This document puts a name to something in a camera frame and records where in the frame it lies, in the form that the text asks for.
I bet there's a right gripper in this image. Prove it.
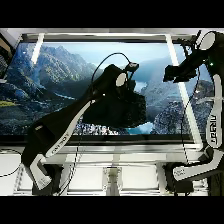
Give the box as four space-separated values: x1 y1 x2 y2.
162 64 188 84

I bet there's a dark green garment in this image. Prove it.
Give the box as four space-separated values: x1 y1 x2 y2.
82 87 148 130

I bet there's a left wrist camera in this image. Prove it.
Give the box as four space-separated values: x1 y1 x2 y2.
124 61 141 73

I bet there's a black cable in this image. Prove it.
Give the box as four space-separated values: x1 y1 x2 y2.
57 128 85 197
179 64 202 166
0 149 24 178
89 51 133 88

